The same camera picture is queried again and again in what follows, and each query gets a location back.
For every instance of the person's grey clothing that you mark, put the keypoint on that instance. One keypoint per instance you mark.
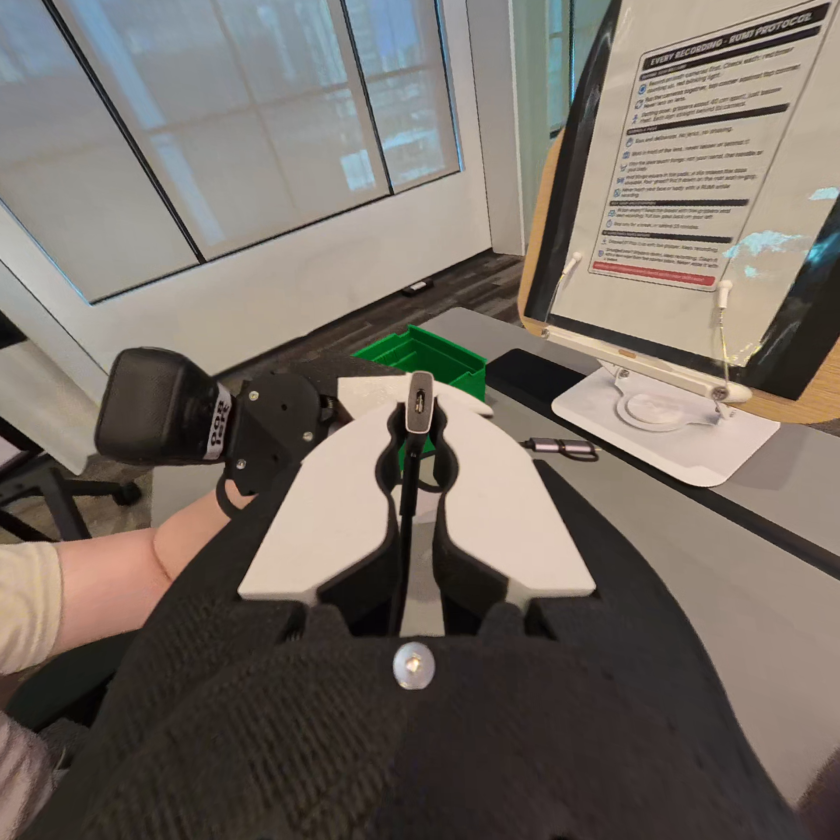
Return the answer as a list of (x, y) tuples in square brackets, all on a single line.
[(19, 768)]

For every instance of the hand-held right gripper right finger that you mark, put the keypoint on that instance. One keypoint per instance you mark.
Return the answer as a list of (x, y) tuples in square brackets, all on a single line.
[(505, 512)]

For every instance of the grey usb adapter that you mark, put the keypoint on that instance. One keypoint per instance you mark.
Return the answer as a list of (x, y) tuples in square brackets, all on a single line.
[(558, 446)]

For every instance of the person's left forearm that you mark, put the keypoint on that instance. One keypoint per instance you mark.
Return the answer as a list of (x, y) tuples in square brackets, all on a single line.
[(98, 584)]

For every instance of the black office chair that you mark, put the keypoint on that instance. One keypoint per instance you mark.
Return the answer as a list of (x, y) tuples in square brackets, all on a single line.
[(98, 487)]

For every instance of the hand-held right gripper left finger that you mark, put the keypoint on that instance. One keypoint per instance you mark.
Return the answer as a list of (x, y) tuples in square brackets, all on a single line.
[(328, 512)]

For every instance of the small black floor object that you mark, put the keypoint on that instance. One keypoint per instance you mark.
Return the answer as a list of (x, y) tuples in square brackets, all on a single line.
[(418, 287)]

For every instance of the white sign stand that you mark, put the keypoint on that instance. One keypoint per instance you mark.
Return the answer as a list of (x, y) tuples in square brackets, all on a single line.
[(689, 453)]

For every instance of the person's left hand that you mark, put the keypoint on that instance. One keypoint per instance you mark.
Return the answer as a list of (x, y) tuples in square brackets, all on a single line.
[(197, 531)]

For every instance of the black pad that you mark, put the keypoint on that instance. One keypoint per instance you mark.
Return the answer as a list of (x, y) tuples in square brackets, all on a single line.
[(531, 374)]

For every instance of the laminated instruction sheet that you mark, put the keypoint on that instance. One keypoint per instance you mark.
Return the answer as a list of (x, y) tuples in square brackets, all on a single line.
[(689, 197)]

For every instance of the wooden sign board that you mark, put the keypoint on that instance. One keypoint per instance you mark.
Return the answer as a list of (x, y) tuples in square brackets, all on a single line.
[(544, 216)]

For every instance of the green plastic bin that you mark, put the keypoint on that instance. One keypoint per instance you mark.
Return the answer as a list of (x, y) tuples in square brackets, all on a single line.
[(446, 358)]

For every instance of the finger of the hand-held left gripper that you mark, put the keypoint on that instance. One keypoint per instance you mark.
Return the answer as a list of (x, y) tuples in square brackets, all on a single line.
[(371, 390)]

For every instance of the large glass window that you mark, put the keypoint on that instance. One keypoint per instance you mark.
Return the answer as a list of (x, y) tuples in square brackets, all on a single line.
[(229, 131)]

